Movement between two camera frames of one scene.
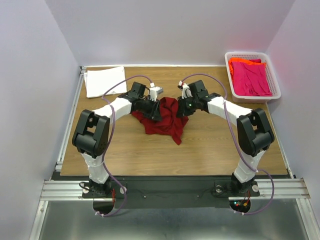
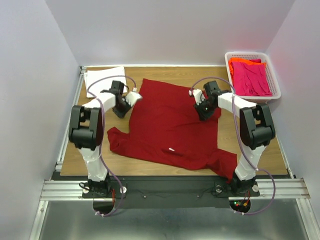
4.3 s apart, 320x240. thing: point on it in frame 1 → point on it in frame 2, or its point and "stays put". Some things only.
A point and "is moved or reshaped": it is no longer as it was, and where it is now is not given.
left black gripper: [154, 113] → [121, 114]
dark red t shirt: [170, 124] is moved or reshaped
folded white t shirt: [98, 82] stays put
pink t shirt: [251, 79] stays put
